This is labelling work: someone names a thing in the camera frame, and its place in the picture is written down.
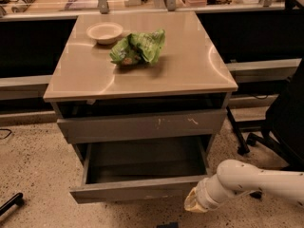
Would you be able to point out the foam-padded gripper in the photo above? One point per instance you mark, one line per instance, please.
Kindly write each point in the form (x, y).
(203, 191)

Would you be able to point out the grey drawer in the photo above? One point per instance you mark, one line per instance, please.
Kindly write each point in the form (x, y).
(142, 126)
(143, 169)

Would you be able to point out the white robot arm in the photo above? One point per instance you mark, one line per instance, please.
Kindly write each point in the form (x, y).
(235, 179)

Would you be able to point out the grey drawer cabinet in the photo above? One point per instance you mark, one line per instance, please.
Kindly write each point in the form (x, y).
(189, 76)

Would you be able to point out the black office chair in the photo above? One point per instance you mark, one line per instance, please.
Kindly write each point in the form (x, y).
(282, 130)

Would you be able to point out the green crumpled chip bag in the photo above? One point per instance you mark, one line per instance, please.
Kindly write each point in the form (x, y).
(138, 48)

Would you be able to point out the black chair leg left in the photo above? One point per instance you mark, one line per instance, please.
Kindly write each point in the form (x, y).
(17, 199)

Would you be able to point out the beige paper bowl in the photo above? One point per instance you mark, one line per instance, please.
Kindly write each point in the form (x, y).
(105, 33)

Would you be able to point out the black coiled tool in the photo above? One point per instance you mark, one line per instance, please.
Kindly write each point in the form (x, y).
(21, 5)

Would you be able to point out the grey metal shelf frame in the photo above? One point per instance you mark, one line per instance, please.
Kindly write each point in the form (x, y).
(67, 9)

